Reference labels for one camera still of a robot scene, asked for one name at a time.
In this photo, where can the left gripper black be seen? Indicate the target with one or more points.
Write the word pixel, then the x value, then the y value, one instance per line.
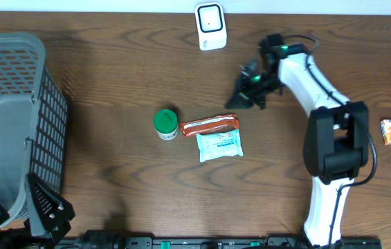
pixel 27 238

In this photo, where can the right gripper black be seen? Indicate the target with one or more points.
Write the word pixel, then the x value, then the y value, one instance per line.
pixel 241 97

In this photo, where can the red Top chocolate bar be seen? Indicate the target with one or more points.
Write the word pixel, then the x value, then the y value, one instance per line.
pixel 209 125

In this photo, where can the teal wet wipes pack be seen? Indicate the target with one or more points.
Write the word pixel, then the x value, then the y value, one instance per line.
pixel 217 145

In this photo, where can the green lid white jar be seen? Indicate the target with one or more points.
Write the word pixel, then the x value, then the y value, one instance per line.
pixel 166 124

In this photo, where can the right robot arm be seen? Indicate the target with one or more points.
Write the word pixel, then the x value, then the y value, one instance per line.
pixel 337 142

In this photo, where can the white barcode scanner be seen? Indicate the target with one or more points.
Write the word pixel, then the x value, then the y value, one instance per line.
pixel 211 26

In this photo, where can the grey plastic shopping basket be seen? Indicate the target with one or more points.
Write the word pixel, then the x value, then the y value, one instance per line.
pixel 33 121

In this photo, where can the black mounting rail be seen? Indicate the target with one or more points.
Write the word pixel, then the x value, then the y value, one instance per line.
pixel 95 239

